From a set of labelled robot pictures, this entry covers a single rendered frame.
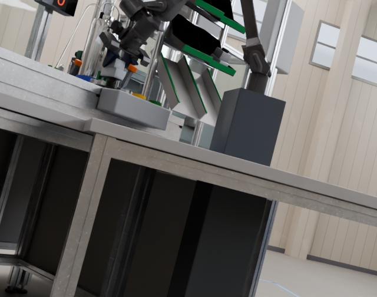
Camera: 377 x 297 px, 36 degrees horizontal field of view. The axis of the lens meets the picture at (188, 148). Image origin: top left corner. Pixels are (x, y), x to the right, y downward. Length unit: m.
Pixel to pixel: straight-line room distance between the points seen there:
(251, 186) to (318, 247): 9.15
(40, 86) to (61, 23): 7.90
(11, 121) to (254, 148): 0.65
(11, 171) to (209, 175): 2.19
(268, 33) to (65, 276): 2.45
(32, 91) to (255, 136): 0.60
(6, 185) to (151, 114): 1.94
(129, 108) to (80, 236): 0.40
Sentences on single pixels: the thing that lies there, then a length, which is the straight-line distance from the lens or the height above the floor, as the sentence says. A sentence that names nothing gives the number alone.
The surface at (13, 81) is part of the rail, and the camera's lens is 1.38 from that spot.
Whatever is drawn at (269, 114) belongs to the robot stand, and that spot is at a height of 1.01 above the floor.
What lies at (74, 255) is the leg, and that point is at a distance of 1.30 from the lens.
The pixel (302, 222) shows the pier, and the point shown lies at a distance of 10.00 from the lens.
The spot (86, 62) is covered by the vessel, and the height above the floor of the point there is 1.19.
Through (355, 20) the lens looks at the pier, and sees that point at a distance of 10.58.
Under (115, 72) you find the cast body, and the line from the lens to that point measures 1.77.
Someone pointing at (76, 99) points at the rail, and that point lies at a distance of 1.49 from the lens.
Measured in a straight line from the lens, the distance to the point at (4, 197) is 3.42.
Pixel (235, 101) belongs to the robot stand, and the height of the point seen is 1.02.
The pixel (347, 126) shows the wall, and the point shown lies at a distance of 10.60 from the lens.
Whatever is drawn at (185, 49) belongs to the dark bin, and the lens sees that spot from 1.94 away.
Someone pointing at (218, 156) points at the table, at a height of 0.85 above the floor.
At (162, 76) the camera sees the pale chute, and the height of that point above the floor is 1.10.
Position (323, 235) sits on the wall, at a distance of 10.50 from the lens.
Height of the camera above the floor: 0.78
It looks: 3 degrees up
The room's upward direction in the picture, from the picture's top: 15 degrees clockwise
